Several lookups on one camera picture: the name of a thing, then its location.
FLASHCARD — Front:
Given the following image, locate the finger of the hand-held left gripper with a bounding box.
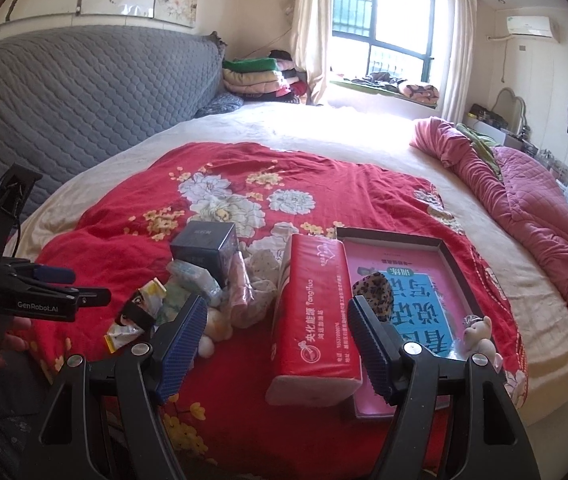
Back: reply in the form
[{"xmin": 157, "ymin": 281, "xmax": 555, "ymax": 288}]
[
  {"xmin": 14, "ymin": 262, "xmax": 77, "ymax": 286},
  {"xmin": 34, "ymin": 280, "xmax": 113, "ymax": 309}
]

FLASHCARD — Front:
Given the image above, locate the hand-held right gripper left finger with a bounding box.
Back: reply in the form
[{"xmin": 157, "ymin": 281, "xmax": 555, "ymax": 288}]
[{"xmin": 39, "ymin": 292, "xmax": 209, "ymax": 480}]

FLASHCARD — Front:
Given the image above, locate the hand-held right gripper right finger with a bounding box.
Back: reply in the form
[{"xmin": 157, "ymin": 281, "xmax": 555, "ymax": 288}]
[{"xmin": 353, "ymin": 295, "xmax": 539, "ymax": 480}]

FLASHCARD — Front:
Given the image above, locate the green white tissue packet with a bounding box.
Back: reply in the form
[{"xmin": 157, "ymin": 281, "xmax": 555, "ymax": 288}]
[
  {"xmin": 166, "ymin": 259, "xmax": 222, "ymax": 306},
  {"xmin": 156, "ymin": 285, "xmax": 189, "ymax": 326}
]

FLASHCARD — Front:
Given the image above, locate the leopard print scrunchie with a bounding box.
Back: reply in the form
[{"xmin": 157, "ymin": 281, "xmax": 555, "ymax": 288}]
[{"xmin": 353, "ymin": 270, "xmax": 395, "ymax": 323}]

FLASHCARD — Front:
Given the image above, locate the pink packet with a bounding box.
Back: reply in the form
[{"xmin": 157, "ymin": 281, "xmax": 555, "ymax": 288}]
[{"xmin": 229, "ymin": 252, "xmax": 272, "ymax": 331}]

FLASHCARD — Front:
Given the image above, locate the white plush bear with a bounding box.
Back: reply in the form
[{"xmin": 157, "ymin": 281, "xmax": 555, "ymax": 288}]
[{"xmin": 456, "ymin": 316, "xmax": 504, "ymax": 373}]

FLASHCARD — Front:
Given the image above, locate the spotted white cloth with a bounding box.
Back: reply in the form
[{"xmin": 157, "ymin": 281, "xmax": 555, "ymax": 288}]
[{"xmin": 246, "ymin": 247, "xmax": 285, "ymax": 311}]

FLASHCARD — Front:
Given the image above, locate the grey cardboard box tray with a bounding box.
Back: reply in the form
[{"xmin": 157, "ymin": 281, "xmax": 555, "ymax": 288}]
[{"xmin": 335, "ymin": 226, "xmax": 507, "ymax": 420}]

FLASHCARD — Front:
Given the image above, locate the cream plush toy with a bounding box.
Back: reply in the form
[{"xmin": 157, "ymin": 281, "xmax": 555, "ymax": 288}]
[{"xmin": 196, "ymin": 307, "xmax": 235, "ymax": 358}]

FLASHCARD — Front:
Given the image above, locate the yellow white snack packet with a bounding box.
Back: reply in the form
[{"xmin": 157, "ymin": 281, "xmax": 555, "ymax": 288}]
[{"xmin": 136, "ymin": 280, "xmax": 167, "ymax": 311}]

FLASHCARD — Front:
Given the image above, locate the red floral blanket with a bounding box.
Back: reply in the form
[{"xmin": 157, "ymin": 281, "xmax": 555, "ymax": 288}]
[{"xmin": 29, "ymin": 141, "xmax": 527, "ymax": 471}]

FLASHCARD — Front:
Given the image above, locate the red tissue pack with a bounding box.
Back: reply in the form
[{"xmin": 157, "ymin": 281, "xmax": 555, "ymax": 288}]
[{"xmin": 265, "ymin": 233, "xmax": 365, "ymax": 407}]

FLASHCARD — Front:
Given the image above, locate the pink and blue book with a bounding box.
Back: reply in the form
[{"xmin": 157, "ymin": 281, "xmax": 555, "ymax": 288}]
[{"xmin": 344, "ymin": 240, "xmax": 479, "ymax": 418}]

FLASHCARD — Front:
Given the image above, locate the black box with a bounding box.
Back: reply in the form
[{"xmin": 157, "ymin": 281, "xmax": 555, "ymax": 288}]
[{"xmin": 170, "ymin": 221, "xmax": 239, "ymax": 281}]

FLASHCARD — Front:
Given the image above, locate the grey quilted headboard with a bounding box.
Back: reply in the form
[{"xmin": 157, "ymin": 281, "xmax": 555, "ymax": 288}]
[{"xmin": 0, "ymin": 24, "xmax": 227, "ymax": 241}]

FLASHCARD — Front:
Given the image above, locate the pink quilt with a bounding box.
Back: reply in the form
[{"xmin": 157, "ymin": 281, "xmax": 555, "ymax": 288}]
[{"xmin": 410, "ymin": 116, "xmax": 568, "ymax": 346}]

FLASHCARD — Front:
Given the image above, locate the dark patterned pillow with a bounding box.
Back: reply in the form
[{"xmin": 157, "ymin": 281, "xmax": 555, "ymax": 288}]
[{"xmin": 196, "ymin": 92, "xmax": 245, "ymax": 118}]

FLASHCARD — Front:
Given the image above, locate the bed with cream sheet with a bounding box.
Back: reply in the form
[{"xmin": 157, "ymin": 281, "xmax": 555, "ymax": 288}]
[{"xmin": 14, "ymin": 102, "xmax": 568, "ymax": 426}]

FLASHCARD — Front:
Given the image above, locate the green cloth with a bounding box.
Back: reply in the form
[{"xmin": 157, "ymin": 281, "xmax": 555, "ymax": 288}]
[{"xmin": 456, "ymin": 122, "xmax": 502, "ymax": 181}]

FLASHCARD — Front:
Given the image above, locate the white dressing table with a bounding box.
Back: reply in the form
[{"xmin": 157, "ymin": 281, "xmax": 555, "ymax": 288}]
[{"xmin": 464, "ymin": 102, "xmax": 539, "ymax": 156}]

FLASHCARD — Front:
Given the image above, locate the folded patterned blanket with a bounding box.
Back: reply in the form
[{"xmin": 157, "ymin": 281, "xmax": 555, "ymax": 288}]
[{"xmin": 398, "ymin": 81, "xmax": 439, "ymax": 106}]

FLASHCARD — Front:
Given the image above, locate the stack of folded clothes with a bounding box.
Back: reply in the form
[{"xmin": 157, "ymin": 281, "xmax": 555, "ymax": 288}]
[{"xmin": 221, "ymin": 50, "xmax": 309, "ymax": 106}]

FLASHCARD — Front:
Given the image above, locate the dark clothes pile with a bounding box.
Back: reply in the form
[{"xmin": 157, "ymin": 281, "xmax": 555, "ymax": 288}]
[{"xmin": 344, "ymin": 72, "xmax": 405, "ymax": 88}]

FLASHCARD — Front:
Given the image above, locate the vanity mirror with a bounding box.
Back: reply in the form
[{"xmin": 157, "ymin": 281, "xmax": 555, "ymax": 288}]
[{"xmin": 494, "ymin": 87, "xmax": 529, "ymax": 133}]

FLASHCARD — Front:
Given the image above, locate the cream curtain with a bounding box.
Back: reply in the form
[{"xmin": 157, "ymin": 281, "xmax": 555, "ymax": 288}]
[
  {"xmin": 441, "ymin": 0, "xmax": 479, "ymax": 121},
  {"xmin": 289, "ymin": 0, "xmax": 335, "ymax": 106}
]

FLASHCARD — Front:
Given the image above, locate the white air conditioner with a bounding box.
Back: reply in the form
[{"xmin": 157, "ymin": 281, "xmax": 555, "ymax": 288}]
[{"xmin": 506, "ymin": 14, "xmax": 562, "ymax": 43}]

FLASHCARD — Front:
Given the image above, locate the window with dark frame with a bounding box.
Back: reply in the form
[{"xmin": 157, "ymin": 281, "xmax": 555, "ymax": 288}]
[{"xmin": 331, "ymin": 0, "xmax": 437, "ymax": 83}]

